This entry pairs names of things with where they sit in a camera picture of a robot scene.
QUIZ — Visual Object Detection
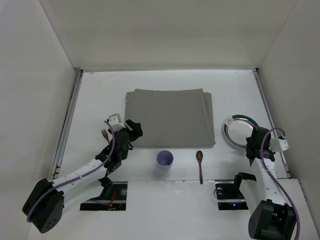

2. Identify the brown wooden spoon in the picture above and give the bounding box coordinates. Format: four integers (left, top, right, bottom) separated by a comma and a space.
196, 150, 203, 185

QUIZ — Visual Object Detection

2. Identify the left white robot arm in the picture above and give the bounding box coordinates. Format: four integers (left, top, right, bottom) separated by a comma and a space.
22, 115, 143, 234

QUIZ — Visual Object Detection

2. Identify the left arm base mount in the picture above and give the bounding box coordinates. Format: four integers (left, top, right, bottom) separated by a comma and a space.
79, 179, 128, 212

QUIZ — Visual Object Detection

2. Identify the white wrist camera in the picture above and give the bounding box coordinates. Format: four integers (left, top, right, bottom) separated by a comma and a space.
269, 137, 290, 153
107, 113, 126, 132

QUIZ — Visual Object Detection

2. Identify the aluminium table rail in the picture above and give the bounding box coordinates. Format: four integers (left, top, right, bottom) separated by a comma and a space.
48, 67, 83, 180
252, 68, 292, 179

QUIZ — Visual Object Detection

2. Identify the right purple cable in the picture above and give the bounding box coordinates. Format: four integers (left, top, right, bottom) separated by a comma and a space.
259, 127, 301, 240

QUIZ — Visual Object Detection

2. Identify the white plate green rim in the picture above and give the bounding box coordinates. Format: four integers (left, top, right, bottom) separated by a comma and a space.
223, 114, 259, 149

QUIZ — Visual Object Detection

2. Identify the brown wooden fork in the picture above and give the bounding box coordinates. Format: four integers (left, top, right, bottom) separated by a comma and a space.
101, 129, 110, 144

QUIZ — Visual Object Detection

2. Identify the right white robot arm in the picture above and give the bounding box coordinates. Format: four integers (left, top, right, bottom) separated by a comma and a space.
240, 126, 301, 240

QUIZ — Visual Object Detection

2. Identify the purple cable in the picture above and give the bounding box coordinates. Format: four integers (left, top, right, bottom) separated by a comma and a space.
259, 127, 301, 240
26, 120, 116, 223

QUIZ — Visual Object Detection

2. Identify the left aluminium table rail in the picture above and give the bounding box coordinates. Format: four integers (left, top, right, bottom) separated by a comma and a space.
48, 67, 83, 180

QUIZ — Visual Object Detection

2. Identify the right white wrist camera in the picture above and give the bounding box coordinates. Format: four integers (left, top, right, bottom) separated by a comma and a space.
269, 137, 290, 153

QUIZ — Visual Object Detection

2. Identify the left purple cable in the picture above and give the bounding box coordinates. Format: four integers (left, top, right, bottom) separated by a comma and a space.
26, 120, 116, 223

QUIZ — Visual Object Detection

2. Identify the lavender plastic cup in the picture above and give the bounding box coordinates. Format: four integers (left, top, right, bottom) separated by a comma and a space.
156, 150, 174, 171

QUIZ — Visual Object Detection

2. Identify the right aluminium table rail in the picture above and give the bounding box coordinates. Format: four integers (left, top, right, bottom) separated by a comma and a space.
252, 68, 292, 179

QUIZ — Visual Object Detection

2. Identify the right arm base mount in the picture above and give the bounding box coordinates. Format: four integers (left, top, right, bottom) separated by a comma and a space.
213, 172, 256, 211

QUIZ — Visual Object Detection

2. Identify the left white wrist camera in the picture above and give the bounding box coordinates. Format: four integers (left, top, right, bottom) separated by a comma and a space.
107, 113, 126, 132

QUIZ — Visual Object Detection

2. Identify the grey cloth placemat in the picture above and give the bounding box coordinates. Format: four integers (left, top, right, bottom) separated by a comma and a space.
125, 88, 216, 149

